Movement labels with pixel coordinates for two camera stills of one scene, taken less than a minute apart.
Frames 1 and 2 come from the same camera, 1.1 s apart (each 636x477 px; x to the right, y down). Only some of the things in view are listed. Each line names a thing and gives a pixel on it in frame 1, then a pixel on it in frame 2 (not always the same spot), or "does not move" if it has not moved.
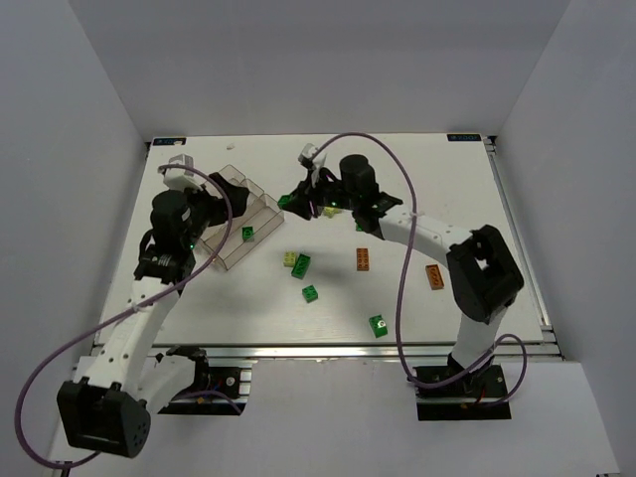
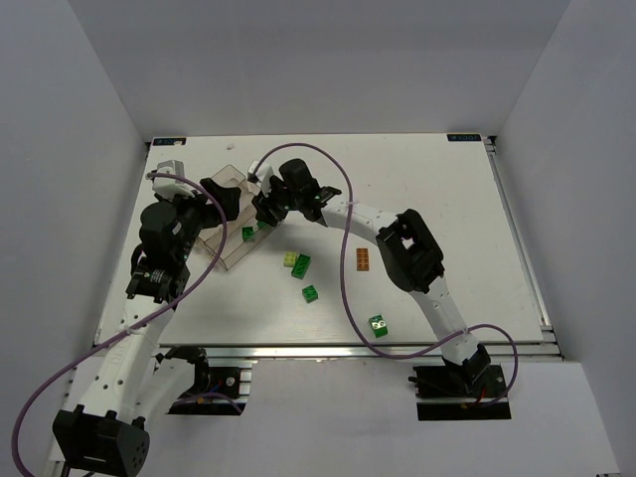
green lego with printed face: x=247 y=232 does not move
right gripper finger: x=302 y=205 to x=270 y=216
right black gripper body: x=308 y=197 to x=277 y=202
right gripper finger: x=302 y=189 to x=261 y=204
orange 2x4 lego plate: x=363 y=259 does not move
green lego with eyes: x=378 y=326 does not move
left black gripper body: x=219 y=200 does not move
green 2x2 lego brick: x=310 y=293 does not move
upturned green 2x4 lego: x=300 y=266 does not move
